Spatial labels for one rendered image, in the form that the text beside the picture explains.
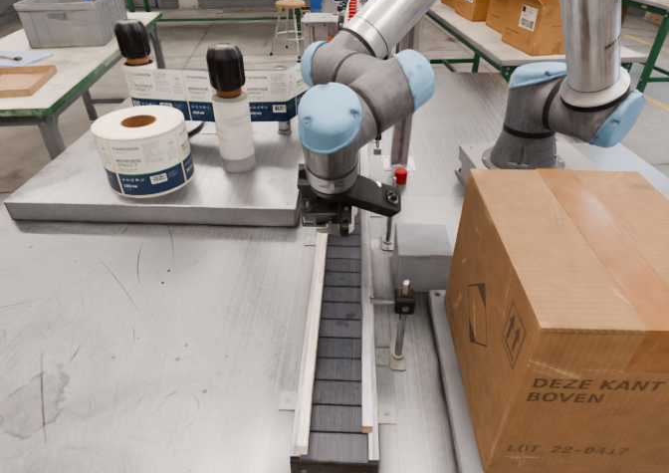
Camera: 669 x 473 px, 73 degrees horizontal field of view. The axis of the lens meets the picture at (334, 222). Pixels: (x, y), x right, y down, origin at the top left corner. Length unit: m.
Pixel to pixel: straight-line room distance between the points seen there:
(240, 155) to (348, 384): 0.67
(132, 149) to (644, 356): 0.95
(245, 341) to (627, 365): 0.54
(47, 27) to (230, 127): 1.99
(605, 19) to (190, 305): 0.85
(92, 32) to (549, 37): 2.42
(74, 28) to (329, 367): 2.54
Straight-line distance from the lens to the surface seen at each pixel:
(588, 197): 0.67
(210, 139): 1.36
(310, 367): 0.64
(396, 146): 1.25
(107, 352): 0.85
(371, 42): 0.70
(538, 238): 0.56
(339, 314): 0.75
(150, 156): 1.07
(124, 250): 1.05
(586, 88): 0.97
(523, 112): 1.09
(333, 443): 0.62
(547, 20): 2.72
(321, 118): 0.52
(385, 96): 0.57
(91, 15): 2.90
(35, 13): 2.99
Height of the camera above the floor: 1.43
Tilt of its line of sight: 35 degrees down
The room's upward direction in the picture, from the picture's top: straight up
